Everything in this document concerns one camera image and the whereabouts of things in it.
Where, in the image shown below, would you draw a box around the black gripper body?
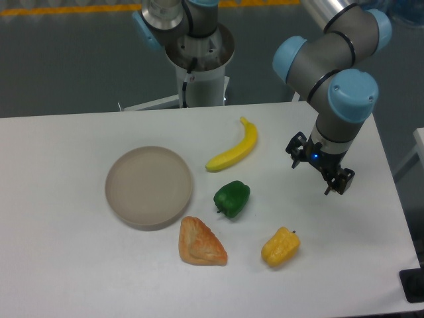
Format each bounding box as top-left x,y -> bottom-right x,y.
303,132 -> 346,176

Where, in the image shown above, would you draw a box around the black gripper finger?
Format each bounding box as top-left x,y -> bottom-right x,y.
286,132 -> 307,169
323,167 -> 355,195

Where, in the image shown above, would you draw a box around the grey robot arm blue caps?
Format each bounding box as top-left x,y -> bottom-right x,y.
132,1 -> 392,194

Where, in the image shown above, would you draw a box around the yellow bell pepper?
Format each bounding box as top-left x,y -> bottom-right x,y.
261,227 -> 301,267

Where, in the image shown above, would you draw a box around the green bell pepper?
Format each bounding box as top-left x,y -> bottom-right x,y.
213,180 -> 250,219

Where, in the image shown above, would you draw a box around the yellow banana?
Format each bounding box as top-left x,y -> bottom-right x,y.
205,117 -> 258,172

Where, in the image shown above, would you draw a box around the white furniture at right edge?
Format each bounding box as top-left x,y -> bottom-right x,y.
392,127 -> 423,182

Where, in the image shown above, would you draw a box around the black device at table edge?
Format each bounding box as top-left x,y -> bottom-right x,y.
399,268 -> 423,303

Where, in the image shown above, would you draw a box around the golden triangular pastry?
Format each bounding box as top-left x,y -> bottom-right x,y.
178,216 -> 228,266

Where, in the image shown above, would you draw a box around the beige round plate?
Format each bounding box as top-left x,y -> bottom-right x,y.
105,146 -> 193,231

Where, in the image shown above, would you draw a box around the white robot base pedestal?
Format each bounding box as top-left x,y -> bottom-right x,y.
122,23 -> 235,111

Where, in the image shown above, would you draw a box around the black cable on pedestal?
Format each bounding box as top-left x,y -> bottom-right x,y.
180,56 -> 199,109

